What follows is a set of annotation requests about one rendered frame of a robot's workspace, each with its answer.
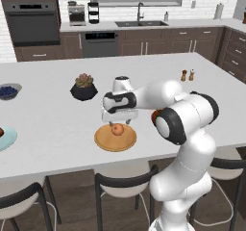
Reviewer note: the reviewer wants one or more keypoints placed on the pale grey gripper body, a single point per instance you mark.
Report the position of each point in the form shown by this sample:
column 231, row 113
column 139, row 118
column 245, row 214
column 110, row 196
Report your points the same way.
column 119, row 115

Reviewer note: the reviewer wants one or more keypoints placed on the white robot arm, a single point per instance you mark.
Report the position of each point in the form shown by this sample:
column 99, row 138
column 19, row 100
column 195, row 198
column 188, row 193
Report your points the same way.
column 192, row 138

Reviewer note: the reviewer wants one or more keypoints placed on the orange onion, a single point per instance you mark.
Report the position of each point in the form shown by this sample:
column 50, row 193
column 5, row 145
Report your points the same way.
column 117, row 130

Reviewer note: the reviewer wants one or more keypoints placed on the grey bowl with blue inside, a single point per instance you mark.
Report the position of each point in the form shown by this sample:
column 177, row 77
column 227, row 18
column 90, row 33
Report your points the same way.
column 9, row 91

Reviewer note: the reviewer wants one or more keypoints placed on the brown chicken drumstick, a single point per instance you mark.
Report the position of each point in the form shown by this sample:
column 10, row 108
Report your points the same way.
column 1, row 132

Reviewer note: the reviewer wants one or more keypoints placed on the round wooden plate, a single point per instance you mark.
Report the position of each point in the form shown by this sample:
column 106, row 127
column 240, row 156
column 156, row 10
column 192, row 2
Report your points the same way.
column 109, row 142

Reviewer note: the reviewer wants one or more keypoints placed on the red round object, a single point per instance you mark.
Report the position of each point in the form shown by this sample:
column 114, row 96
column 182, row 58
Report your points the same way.
column 155, row 116

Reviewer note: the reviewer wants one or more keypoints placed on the succulent in black pot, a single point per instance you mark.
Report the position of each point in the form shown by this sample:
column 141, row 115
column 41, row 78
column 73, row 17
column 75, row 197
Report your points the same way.
column 84, row 89

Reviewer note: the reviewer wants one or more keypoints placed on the black stool with white seat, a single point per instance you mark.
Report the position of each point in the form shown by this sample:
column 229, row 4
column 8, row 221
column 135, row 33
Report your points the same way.
column 229, row 170
column 123, row 185
column 22, row 196

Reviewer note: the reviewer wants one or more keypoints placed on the brown pepper shaker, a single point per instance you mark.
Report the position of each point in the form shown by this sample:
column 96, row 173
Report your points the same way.
column 183, row 76

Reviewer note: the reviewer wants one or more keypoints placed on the grey dishwasher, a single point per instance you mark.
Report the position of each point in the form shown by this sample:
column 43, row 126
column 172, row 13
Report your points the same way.
column 99, row 45

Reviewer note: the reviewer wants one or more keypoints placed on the white-topped salt shaker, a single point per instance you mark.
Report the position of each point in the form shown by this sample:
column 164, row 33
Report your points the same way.
column 191, row 75

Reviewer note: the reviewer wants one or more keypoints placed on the dark brown base cupboards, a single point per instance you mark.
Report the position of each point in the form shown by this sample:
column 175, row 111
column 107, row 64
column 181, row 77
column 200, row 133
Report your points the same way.
column 160, row 44

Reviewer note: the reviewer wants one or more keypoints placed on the dark sink basin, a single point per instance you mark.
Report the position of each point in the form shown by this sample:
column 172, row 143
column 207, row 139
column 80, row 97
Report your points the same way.
column 141, row 23

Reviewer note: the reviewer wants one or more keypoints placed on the black countertop appliance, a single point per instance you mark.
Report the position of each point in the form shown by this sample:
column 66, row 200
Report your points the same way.
column 93, row 13

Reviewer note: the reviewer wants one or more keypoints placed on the light blue plate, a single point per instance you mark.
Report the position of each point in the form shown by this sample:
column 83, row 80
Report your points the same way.
column 7, row 138

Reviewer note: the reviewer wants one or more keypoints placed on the dark sink tap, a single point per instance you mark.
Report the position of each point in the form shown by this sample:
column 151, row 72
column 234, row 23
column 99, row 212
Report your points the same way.
column 140, row 12

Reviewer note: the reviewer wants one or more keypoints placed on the grey soap dispenser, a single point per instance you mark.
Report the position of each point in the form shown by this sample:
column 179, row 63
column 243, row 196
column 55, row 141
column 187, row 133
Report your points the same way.
column 166, row 16

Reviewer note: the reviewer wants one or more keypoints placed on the built-in steel oven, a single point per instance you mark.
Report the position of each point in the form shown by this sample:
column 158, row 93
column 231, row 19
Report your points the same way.
column 32, row 24

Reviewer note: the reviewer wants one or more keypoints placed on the dark brown drawer cupboards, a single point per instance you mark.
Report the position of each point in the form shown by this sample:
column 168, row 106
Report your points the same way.
column 235, row 55

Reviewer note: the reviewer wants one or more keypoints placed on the white paper towel roll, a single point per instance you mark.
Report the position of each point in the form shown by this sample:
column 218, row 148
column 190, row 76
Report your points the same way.
column 218, row 12

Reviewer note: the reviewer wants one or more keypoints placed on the white wall socket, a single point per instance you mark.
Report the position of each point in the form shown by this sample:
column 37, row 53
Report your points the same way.
column 193, row 4

